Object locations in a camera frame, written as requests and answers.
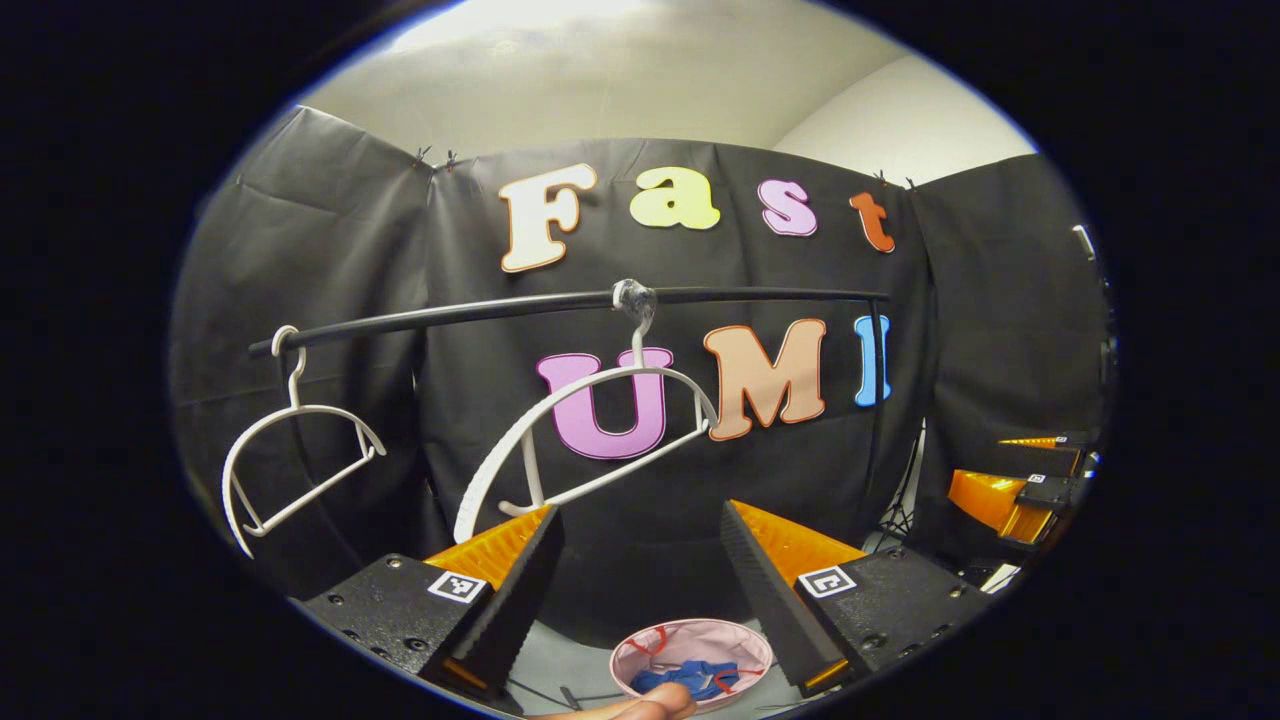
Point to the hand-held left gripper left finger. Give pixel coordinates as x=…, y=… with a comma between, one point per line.
x=515, y=600

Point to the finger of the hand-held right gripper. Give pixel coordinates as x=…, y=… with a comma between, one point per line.
x=990, y=498
x=1078, y=448

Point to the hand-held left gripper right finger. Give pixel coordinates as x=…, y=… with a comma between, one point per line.
x=765, y=590

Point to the white plastic hanger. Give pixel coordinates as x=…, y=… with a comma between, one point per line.
x=465, y=515
x=294, y=380

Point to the black clothes rack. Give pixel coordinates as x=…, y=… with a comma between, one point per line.
x=450, y=315

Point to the black tripod stand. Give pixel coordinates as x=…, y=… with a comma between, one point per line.
x=900, y=520

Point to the black backdrop cloth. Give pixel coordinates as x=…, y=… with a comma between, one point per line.
x=330, y=250

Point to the pink laundry hamper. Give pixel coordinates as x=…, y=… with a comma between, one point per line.
x=700, y=635

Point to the blue knit shirt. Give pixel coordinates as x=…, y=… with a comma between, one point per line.
x=690, y=672

